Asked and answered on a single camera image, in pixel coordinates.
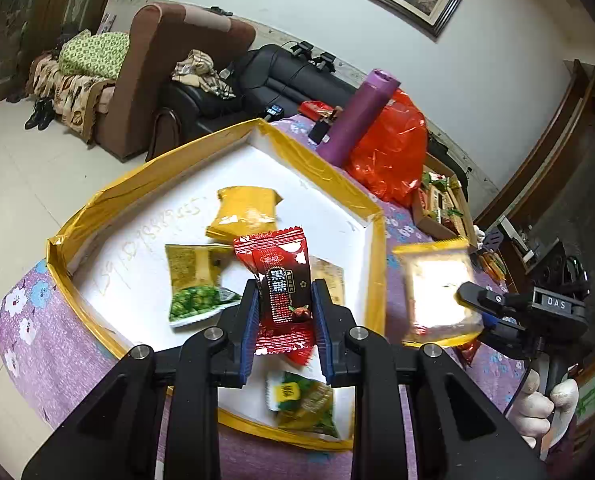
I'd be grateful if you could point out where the red black snack packet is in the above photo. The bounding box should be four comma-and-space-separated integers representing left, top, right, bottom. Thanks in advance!
233, 226, 315, 366

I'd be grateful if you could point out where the green pea snack packet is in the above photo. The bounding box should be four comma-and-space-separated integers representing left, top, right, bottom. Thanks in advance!
165, 244, 241, 328

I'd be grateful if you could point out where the long yellow rice cracker pack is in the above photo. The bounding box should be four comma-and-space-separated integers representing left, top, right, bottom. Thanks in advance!
393, 238, 484, 347

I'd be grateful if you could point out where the yellow gold snack packet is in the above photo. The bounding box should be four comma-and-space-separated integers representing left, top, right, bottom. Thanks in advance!
205, 185, 282, 243

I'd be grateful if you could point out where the beige cracker packet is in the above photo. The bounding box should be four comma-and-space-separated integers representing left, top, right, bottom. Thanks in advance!
309, 256, 345, 306

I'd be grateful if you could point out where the white gloved right hand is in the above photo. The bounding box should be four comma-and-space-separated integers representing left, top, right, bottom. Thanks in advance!
507, 370, 579, 448

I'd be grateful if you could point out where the grey phone stand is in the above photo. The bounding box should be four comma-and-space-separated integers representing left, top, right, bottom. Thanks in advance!
482, 224, 506, 252

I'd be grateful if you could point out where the yellow gold tray box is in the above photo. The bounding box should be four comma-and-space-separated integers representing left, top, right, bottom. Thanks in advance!
44, 117, 389, 453

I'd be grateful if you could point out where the brown cardboard snack box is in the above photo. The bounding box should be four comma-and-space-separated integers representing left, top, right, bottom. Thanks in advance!
411, 154, 477, 252

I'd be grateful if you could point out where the red plastic bag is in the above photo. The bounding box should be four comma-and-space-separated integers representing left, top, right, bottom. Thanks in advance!
344, 89, 427, 208

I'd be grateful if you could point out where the purple floral tablecloth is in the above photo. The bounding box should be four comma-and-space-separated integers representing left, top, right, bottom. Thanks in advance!
0, 115, 524, 479

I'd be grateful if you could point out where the purple thermos bottle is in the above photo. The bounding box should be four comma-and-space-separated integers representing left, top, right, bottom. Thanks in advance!
317, 68, 401, 167

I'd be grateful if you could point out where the black leather sofa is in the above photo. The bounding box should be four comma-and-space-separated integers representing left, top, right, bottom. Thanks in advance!
146, 44, 356, 159

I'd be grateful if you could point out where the brown armchair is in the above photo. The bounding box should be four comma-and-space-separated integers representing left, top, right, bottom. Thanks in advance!
94, 2, 256, 160

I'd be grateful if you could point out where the green patterned cushion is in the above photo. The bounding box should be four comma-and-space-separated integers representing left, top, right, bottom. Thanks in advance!
58, 29, 130, 80

